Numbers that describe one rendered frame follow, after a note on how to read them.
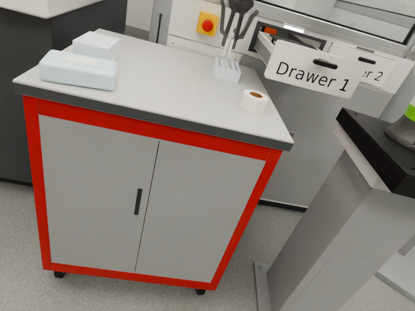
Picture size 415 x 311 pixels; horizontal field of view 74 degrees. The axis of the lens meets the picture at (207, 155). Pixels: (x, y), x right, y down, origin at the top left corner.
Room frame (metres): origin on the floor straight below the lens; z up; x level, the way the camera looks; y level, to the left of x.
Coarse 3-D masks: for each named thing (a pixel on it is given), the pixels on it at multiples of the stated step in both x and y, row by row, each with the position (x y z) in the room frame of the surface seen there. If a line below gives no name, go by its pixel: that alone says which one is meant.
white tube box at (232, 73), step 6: (216, 60) 0.96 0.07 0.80; (222, 60) 1.00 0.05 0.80; (228, 60) 1.02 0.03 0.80; (216, 66) 0.90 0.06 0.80; (222, 66) 0.93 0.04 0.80; (228, 66) 0.95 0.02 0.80; (234, 66) 0.97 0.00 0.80; (216, 72) 0.90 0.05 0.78; (222, 72) 0.90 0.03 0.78; (228, 72) 0.90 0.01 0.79; (234, 72) 0.91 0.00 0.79; (240, 72) 0.91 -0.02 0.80; (222, 78) 0.90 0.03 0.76; (228, 78) 0.91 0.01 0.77; (234, 78) 0.91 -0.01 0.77
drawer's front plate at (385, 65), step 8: (336, 48) 1.23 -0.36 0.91; (344, 48) 1.23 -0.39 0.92; (344, 56) 1.24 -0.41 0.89; (352, 56) 1.24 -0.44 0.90; (360, 56) 1.25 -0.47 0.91; (368, 56) 1.26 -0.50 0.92; (376, 56) 1.26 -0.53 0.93; (368, 64) 1.26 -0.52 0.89; (376, 64) 1.26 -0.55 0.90; (384, 64) 1.27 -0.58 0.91; (392, 64) 1.28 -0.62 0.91; (368, 72) 1.26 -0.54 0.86; (376, 72) 1.27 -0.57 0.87; (384, 72) 1.27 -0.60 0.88; (368, 80) 1.27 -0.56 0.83; (376, 80) 1.27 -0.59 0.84; (384, 80) 1.28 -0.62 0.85
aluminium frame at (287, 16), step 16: (208, 0) 1.15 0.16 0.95; (256, 0) 1.19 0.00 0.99; (272, 16) 1.19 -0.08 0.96; (288, 16) 1.20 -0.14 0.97; (304, 16) 1.21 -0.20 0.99; (320, 32) 1.23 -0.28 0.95; (336, 32) 1.25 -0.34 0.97; (352, 32) 1.25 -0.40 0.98; (368, 32) 1.28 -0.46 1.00; (384, 48) 1.28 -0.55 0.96; (400, 48) 1.29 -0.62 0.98
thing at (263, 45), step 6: (258, 36) 1.18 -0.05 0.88; (264, 36) 1.10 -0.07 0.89; (270, 36) 1.21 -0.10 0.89; (258, 42) 1.14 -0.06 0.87; (264, 42) 1.06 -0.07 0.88; (270, 42) 1.02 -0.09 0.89; (258, 48) 1.11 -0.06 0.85; (264, 48) 1.02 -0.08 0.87; (270, 48) 0.96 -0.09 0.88; (264, 54) 1.00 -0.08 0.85; (270, 54) 0.93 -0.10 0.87; (264, 60) 0.97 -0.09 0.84
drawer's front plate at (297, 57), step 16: (288, 48) 0.86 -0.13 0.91; (304, 48) 0.87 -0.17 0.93; (272, 64) 0.86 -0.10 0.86; (288, 64) 0.86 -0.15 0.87; (304, 64) 0.87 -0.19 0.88; (352, 64) 0.90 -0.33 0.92; (288, 80) 0.87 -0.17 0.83; (304, 80) 0.88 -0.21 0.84; (336, 80) 0.89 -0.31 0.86; (352, 80) 0.90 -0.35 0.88
